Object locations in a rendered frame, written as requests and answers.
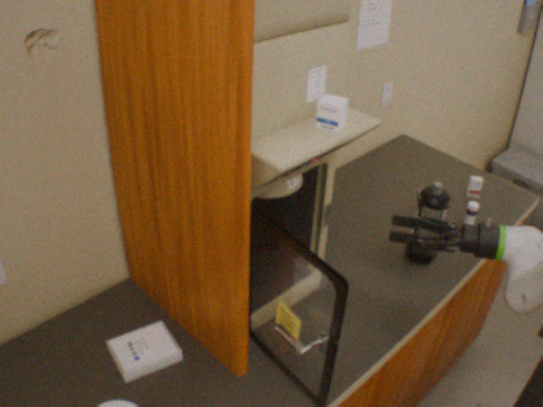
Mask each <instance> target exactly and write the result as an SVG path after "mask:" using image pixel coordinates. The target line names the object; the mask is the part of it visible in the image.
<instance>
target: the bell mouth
mask: <svg viewBox="0 0 543 407"><path fill-rule="evenodd" d="M302 183H303V177H302V174H299V175H297V176H295V177H293V178H291V179H289V180H287V181H285V182H283V183H281V184H279V185H277V186H275V187H273V188H271V189H270V190H268V191H266V192H264V193H262V194H260V195H258V196H256V198H264V199H272V198H280V197H284V196H287V195H290V194H292V193H294V192H295V191H297V190H298V189H299V188H300V187H301V185H302Z"/></svg>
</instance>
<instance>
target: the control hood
mask: <svg viewBox="0 0 543 407"><path fill-rule="evenodd" d="M316 120H317V115H316V116H313V117H311V118H309V119H308V118H307V119H305V120H302V121H300V122H298V123H295V124H293V125H290V126H288V127H286V128H283V129H281V130H278V131H276V132H274V133H271V134H269V135H267V136H264V137H262V138H259V139H258V140H256V141H252V142H251V191H250V193H251V192H253V191H255V190H257V189H259V188H261V187H263V186H264V185H266V184H268V183H269V182H271V181H273V180H274V179H276V178H278V177H279V176H281V175H283V174H284V173H286V172H288V171H290V170H292V169H294V168H296V167H298V166H300V165H302V164H305V163H307V162H309V161H311V160H313V159H315V158H317V157H319V156H321V155H323V154H325V153H327V152H329V151H331V150H333V149H335V148H337V147H339V146H340V148H342V147H343V146H345V145H346V144H348V143H350V142H353V141H355V140H357V139H359V138H361V137H362V136H364V135H366V134H367V133H369V132H370V131H372V130H373V129H375V128H377V127H378V126H380V125H381V124H382V123H381V121H379V120H377V119H375V118H372V117H370V116H367V115H365V114H362V113H360V112H358V111H356V110H352V109H350V108H347V115H346V123H345V125H344V126H343V127H342V128H341V129H340V130H339V132H338V133H337V132H335V131H331V130H327V129H323V128H319V127H316ZM343 144H344V145H343ZM341 145H342V146H341ZM338 149H339V148H338ZM336 150H337V149H336ZM334 151H335V150H334ZM334 151H333V152H334Z"/></svg>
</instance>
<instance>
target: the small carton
mask: <svg viewBox="0 0 543 407"><path fill-rule="evenodd" d="M348 101H349V99H347V98H342V97H338V96H334V95H330V94H326V95H325V96H324V97H322V98H320V99H319V100H318V101H317V105H318V110H317V120H316V127H319V128H323V129H327V130H331V131H335V132H337V133H338V132H339V130H340V129H341V128H342V127H343V126H344V125H345V123H346V115H347V108H348Z"/></svg>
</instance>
